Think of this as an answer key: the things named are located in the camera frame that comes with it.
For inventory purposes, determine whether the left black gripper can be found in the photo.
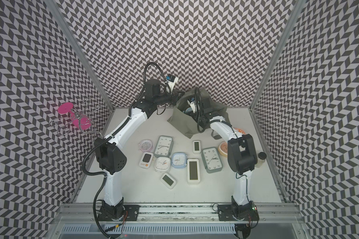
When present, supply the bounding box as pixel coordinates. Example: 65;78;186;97
154;88;185;106

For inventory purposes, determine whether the green canvas bag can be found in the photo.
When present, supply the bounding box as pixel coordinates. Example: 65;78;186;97
168;87;230;138

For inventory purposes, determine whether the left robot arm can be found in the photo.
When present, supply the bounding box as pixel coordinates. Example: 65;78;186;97
81;62;178;220

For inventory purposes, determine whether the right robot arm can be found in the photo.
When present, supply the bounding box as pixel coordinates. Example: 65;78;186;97
194;87;259;223

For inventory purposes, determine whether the small white digital clock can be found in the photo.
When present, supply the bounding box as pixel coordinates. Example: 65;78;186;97
192;140;201;154

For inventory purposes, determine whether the orange round clock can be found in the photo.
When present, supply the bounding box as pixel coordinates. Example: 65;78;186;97
218;142;228;157

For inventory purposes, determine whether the green rectangular analog clock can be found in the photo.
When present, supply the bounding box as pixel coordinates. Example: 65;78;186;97
154;135;174;158

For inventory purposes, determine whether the large green analog clock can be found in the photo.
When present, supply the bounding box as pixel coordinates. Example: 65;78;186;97
201;147;223;174

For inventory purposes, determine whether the pink round alarm clock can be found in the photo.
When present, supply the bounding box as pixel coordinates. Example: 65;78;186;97
139;139;154;152

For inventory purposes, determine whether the blue square alarm clock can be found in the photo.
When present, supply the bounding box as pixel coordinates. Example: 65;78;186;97
172;152;187;169

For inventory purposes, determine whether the white square analog clock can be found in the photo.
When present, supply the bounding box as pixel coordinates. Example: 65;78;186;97
155;156;171;173

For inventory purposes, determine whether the tall white digital clock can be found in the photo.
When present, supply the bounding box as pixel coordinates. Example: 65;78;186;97
187;159;200;184

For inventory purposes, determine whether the white tilted digital clock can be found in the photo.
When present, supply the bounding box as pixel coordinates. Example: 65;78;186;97
160;173;177;190

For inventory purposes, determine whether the orange patterned bowl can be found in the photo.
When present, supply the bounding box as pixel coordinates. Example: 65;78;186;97
235;127;246;134

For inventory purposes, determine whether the white timer with orange buttons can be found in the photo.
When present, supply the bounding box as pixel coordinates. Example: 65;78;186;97
139;152;154;169

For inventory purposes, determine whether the jar with black lid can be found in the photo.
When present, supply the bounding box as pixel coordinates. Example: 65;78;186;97
255;152;267;168

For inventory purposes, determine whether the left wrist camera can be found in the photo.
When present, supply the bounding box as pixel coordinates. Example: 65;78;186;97
166;74;179;90

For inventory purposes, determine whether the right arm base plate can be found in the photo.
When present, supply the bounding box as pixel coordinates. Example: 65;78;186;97
215;204;259;222

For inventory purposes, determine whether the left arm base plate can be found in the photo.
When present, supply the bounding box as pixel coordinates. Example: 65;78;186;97
97;204;140;222

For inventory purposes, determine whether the aluminium front rail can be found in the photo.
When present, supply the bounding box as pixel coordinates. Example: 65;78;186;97
52;203;306;225

